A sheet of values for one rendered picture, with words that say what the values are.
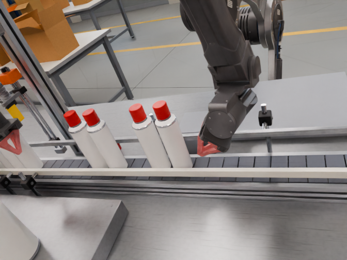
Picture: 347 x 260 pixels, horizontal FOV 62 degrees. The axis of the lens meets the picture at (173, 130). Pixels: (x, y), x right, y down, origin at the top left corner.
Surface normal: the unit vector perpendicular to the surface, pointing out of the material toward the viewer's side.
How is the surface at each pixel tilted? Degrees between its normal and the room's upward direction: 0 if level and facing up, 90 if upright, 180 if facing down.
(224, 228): 0
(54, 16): 99
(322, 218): 0
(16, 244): 90
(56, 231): 0
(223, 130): 80
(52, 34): 90
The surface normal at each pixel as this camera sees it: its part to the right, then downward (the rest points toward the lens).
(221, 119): -0.50, 0.49
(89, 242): -0.29, -0.77
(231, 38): 0.72, 0.00
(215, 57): -0.32, 0.86
